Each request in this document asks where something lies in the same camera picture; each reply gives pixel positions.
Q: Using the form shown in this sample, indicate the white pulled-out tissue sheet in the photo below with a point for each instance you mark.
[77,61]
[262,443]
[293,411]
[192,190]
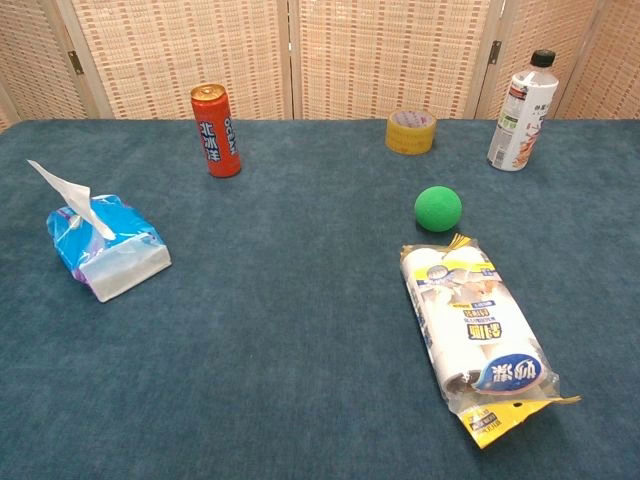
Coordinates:
[75,192]

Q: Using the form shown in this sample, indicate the blue plastic tissue pack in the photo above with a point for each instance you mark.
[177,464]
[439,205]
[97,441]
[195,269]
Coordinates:
[125,230]

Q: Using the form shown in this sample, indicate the blue felt table cover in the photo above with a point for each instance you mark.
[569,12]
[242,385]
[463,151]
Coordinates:
[300,300]

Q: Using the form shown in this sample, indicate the green foam ball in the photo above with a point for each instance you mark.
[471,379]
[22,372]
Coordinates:
[438,209]

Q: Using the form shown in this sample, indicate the yellow packing tape roll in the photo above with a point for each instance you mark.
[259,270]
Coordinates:
[407,141]

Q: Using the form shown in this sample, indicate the orange soda can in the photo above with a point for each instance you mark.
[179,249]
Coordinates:
[217,140]

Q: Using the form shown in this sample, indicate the yellow white snack bag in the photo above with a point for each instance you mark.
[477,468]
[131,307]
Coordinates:
[470,320]

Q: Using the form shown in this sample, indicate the woven folding screen panel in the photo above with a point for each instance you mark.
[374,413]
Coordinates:
[4,122]
[35,60]
[575,35]
[390,50]
[190,50]
[615,65]

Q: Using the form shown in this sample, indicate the white labelled plastic bottle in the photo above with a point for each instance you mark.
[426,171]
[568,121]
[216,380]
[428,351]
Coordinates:
[520,120]

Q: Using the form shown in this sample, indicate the metal screen hinge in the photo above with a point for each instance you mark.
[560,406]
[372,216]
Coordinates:
[495,51]
[75,62]

